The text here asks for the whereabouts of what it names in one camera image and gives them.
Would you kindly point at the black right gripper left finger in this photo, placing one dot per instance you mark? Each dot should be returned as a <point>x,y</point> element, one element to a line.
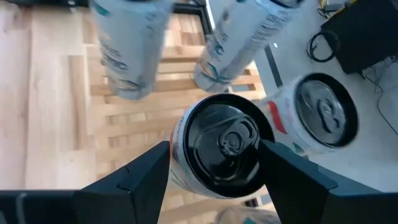
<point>93,205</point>

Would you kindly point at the silver blue-palm Celsius can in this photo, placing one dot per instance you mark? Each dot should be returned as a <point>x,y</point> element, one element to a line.
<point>236,46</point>
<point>130,46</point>

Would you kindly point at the white red-print Celsius can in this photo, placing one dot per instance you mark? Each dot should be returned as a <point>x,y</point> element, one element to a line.
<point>205,161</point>
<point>323,109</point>

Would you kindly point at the black floor box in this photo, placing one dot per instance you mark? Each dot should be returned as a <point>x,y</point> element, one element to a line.
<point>367,34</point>

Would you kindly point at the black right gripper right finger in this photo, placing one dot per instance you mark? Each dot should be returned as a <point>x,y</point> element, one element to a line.
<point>326,205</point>

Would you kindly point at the wooden slatted shelf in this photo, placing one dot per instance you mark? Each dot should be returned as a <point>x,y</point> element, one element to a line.
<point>130,124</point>

